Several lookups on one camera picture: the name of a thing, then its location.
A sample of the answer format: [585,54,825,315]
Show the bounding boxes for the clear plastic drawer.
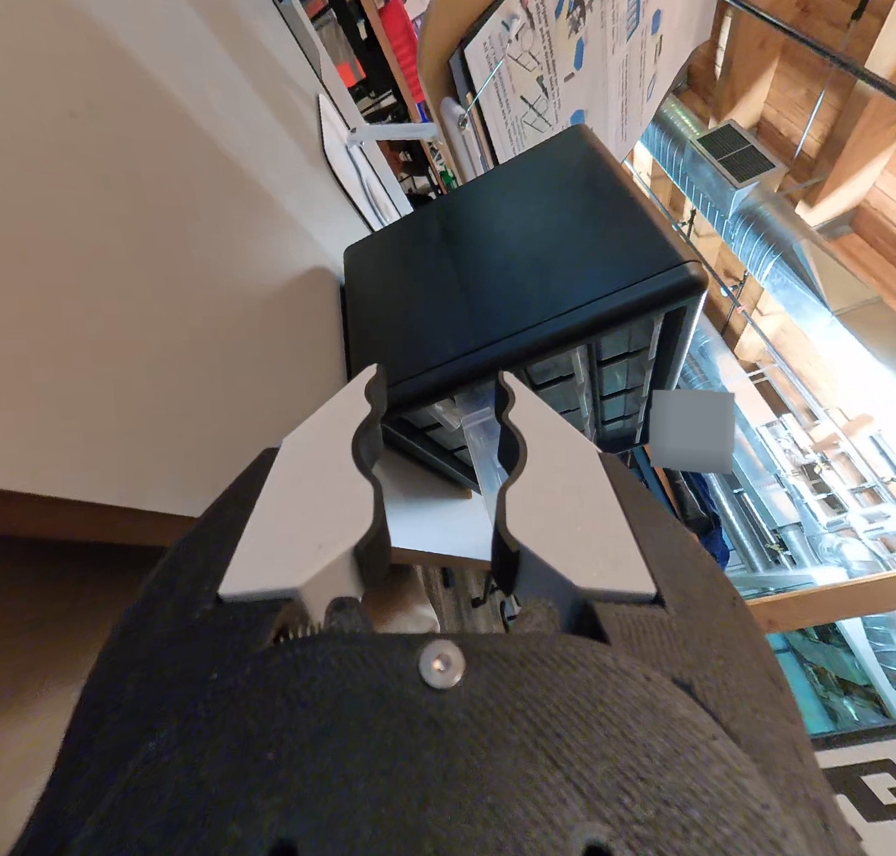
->
[451,387,515,517]

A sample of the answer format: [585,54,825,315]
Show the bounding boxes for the metal vent grille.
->
[693,119,790,193]

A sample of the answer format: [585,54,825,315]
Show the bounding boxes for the blue jacket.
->
[675,471,730,570]

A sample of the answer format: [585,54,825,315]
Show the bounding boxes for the set of clear cabinet drawers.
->
[392,310,666,479]

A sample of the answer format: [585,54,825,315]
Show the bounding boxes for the red basket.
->
[381,0,424,101]

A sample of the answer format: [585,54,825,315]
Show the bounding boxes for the white display stand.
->
[317,91,449,232]

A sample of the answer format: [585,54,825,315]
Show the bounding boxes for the silver ventilation duct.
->
[630,93,896,591]

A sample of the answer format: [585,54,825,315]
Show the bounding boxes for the black white marker sheet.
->
[812,726,896,832]

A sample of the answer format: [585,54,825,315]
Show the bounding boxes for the grey desk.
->
[0,0,494,566]

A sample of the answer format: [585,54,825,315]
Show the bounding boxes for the wooden ceiling beams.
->
[675,0,896,290]

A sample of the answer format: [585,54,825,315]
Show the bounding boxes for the wooden post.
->
[745,569,896,636]

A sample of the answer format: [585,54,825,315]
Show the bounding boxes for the black drawer cabinet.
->
[342,124,709,493]

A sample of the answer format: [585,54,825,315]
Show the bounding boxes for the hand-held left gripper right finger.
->
[490,372,662,612]

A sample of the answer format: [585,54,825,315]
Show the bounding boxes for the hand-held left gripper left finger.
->
[217,364,391,626]

